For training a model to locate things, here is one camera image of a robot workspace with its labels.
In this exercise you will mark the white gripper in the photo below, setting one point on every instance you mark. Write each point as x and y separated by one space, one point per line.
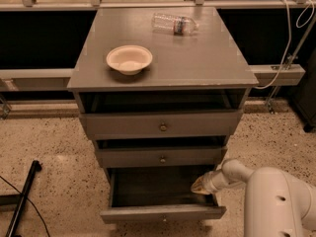
208 183

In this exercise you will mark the metal railing frame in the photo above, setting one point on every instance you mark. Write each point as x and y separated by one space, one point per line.
42 40

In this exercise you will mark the clear plastic water bottle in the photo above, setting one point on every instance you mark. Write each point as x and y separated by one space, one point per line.
171 24

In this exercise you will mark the grey middle drawer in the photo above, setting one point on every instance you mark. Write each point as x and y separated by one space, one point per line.
153 157

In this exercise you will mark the grey top drawer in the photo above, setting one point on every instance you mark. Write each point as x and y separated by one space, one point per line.
160 125

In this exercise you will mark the black stand leg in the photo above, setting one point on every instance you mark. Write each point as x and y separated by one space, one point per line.
17 201

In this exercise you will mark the white paper bowl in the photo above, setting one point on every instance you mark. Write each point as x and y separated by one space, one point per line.
129 59

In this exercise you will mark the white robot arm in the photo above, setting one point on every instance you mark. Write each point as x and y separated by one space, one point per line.
276 203

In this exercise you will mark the grey drawer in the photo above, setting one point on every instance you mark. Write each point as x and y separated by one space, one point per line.
153 157
159 194
160 125

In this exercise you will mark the dark robot base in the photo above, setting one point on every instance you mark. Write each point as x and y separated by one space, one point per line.
304 95

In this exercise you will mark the grey drawer cabinet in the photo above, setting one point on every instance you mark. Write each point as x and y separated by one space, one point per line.
201 72

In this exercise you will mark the grey bottom drawer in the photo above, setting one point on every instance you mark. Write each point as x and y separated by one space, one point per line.
159 194

